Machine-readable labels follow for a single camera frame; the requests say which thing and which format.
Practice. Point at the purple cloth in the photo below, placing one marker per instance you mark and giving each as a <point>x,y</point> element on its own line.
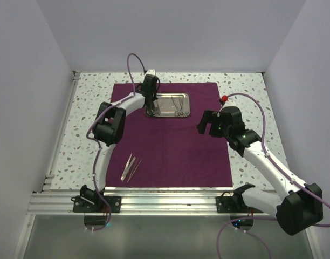
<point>173,153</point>

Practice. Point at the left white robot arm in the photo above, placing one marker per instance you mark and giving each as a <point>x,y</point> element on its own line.
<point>108,127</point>

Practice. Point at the thin pointed steel tweezers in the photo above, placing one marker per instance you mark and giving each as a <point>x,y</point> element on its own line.
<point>134,170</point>

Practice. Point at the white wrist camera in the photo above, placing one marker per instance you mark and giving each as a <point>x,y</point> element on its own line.
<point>151,72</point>
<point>225,101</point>

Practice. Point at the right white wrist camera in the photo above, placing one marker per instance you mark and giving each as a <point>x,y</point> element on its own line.
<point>225,101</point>

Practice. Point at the steel scalpel handle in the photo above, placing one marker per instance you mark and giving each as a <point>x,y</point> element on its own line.
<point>151,109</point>

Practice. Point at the aluminium rail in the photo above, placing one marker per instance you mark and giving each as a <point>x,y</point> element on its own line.
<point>143,201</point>
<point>46,187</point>

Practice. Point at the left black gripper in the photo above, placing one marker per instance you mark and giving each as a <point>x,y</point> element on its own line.
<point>154,97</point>

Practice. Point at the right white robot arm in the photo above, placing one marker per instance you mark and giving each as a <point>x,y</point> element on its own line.
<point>295,205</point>

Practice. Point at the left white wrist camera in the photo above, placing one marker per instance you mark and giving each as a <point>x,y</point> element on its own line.
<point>151,72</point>

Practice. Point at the aluminium front rail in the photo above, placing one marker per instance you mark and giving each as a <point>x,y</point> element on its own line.
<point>143,201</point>

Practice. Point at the wide steel tweezers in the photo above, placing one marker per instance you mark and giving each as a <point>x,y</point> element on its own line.
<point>128,166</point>

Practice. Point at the steel instrument tray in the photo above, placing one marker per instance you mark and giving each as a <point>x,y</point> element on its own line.
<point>164,105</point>

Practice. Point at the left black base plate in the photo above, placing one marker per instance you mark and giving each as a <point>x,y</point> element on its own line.
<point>85,206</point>

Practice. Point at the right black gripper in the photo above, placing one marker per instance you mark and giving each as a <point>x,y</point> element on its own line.
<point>210,116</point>

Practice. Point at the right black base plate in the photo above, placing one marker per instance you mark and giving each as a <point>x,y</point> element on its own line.
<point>227,203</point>

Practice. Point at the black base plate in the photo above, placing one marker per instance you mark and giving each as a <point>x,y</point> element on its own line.
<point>85,206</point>
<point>227,203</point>

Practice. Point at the steel ring-handled scissors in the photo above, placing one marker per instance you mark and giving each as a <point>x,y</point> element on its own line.
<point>177,113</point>

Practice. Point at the aluminium left side rail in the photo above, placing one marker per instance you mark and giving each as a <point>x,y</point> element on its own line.
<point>46,187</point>

